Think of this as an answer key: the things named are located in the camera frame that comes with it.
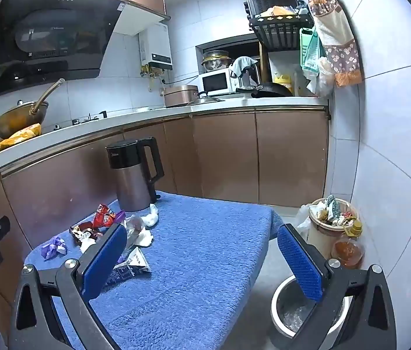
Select purple candy wrapper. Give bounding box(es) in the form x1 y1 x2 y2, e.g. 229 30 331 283
41 235 67 261

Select dark red foil wrapper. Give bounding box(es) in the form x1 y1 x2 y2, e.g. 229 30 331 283
69 221 103 246

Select white printed wrapper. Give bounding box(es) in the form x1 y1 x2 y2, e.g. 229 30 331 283
105 246 152 287

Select red snack bag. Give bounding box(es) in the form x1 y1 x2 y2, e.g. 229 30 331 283
92 204 116 229

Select clear plastic bag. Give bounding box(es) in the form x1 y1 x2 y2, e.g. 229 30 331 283
122 215 144 251

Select white metal trash bin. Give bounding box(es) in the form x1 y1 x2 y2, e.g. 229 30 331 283
269 275 352 349

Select amber oil bottle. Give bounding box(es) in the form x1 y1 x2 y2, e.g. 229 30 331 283
330 220 365 270

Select full beige waste basket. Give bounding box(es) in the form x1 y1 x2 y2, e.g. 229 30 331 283
307 195 359 258

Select blue towel mat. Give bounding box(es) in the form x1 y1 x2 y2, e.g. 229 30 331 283
23 190 285 350

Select black steel electric kettle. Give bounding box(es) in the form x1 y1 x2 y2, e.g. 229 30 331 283
106 137 164 212

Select yellow snack bag on counter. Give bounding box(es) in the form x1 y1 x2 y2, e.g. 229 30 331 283
0 123 42 152

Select brown lower cabinets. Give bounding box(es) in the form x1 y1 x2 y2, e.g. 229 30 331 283
0 106 328 305

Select black frying pan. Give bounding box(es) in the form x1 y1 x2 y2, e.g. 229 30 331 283
236 82 293 98

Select brown rice cooker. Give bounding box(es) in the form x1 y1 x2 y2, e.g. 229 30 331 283
163 85 198 108

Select black range hood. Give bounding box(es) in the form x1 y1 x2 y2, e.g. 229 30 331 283
0 0 123 96

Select white microwave oven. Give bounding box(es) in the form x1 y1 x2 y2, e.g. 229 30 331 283
198 68 236 97

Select floral hanging apron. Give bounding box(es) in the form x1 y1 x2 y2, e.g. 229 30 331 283
307 0 362 87

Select green hanging bag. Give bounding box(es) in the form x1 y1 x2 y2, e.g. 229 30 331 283
300 28 325 78

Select white water heater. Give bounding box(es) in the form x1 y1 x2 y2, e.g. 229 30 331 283
139 23 173 70

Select steel pots stack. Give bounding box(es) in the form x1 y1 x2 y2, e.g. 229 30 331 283
201 50 232 72

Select black dish rack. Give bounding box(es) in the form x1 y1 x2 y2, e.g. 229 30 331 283
243 0 314 51

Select brass wok with handle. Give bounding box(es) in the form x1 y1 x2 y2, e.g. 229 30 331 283
0 78 65 140

